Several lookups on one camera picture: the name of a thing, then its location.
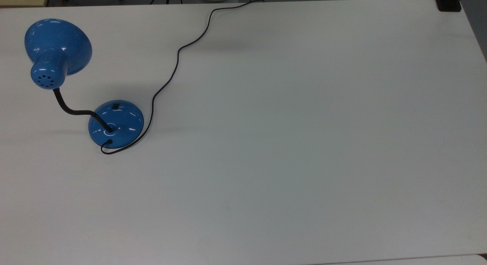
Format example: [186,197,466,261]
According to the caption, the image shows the blue gooseneck desk lamp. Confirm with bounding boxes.
[24,18,145,148]

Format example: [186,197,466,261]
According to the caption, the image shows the black lamp power cable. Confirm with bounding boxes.
[100,0,265,155]

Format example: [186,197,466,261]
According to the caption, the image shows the black table clamp mount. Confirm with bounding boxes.
[433,0,463,13]

